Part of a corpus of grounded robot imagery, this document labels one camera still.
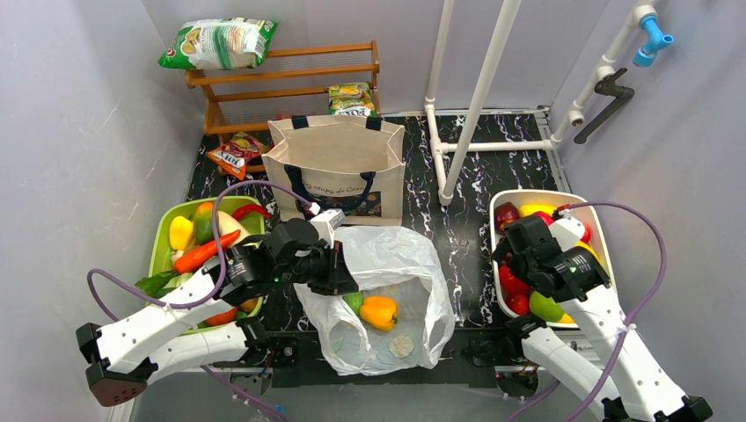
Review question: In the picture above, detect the green cucumber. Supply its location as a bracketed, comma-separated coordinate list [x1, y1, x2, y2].
[343, 292, 364, 316]

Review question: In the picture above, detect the orange yellow bell pepper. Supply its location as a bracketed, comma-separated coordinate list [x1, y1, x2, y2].
[359, 295, 399, 331]

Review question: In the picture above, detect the white plastic grocery bag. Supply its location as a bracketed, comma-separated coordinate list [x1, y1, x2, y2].
[295, 226, 456, 376]

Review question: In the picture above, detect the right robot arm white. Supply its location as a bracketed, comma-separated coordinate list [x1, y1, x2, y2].
[494, 216, 713, 421]

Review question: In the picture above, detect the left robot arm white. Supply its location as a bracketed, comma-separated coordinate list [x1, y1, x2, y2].
[76, 209, 358, 407]

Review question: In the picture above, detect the yellow mango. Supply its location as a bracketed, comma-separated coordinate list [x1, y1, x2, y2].
[518, 203, 557, 217]

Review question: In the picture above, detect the dark red apple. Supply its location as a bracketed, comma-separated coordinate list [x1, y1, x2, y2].
[494, 201, 521, 235]

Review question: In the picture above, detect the red pomegranate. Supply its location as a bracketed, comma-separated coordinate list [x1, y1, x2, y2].
[498, 265, 531, 295]

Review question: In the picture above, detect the white fruit basket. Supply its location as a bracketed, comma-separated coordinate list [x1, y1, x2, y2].
[488, 189, 616, 331]

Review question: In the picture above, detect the small red fruit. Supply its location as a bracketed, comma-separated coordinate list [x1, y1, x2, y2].
[505, 294, 530, 316]

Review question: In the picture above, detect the red chili pepper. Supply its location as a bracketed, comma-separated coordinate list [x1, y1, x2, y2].
[231, 203, 272, 222]

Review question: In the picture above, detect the orange tomato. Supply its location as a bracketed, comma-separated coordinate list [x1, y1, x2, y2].
[202, 307, 238, 327]

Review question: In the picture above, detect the green orange mango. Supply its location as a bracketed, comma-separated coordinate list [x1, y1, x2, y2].
[193, 201, 214, 244]

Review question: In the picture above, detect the orange carrot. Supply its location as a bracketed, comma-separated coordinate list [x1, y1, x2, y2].
[172, 230, 241, 273]

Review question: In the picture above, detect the beige canvas tote bag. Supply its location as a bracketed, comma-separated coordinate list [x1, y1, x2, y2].
[262, 115, 406, 226]

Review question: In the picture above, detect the orange red snack bag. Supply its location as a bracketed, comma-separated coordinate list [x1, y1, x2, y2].
[207, 132, 274, 180]

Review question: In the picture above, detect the green vegetable basket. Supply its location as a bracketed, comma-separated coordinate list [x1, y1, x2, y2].
[146, 196, 268, 336]

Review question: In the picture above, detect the yellow green snack bag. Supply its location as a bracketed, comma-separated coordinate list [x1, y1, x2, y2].
[326, 83, 378, 117]

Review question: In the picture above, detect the wooden shelf rack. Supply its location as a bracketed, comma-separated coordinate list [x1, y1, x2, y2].
[185, 40, 381, 143]

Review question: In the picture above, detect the blue pipe fitting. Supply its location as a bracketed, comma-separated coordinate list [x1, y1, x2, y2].
[633, 14, 675, 68]

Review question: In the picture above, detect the large green chips bag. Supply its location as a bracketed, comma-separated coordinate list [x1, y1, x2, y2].
[157, 18, 278, 70]

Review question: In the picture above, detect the metal base frame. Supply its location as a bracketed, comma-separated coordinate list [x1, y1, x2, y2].
[107, 329, 602, 422]

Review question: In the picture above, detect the white pvc pipe frame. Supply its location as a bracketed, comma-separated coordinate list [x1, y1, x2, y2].
[423, 0, 660, 206]

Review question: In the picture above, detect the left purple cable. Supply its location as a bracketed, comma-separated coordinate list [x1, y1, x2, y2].
[87, 179, 322, 422]

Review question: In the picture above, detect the black lever handle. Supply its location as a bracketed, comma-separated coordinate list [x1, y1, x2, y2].
[574, 67, 635, 145]

